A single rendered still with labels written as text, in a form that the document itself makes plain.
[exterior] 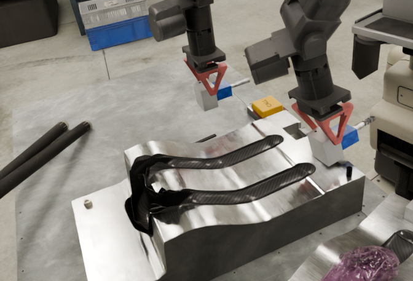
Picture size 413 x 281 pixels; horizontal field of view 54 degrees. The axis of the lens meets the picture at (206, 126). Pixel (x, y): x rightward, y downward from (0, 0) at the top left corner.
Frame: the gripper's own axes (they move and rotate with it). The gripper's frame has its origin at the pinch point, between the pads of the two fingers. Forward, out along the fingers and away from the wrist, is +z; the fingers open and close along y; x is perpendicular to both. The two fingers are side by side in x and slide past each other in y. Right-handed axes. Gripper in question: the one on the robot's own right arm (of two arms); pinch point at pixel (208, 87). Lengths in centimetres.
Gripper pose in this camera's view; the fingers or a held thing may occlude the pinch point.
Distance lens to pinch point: 93.9
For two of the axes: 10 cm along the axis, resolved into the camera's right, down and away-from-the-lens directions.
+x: 9.1, -3.3, 2.5
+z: 1.4, 8.1, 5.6
